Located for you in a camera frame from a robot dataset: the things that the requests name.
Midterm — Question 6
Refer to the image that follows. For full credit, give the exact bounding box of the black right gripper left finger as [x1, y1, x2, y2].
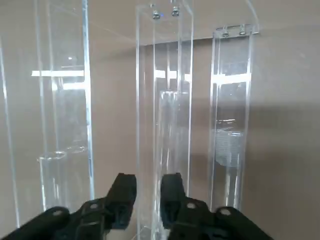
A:
[0, 172, 138, 240]

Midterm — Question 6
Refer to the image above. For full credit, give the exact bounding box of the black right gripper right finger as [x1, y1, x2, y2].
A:
[160, 172, 279, 240]

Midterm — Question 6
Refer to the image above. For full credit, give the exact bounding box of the clear acrylic rack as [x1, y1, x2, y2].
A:
[0, 0, 261, 240]

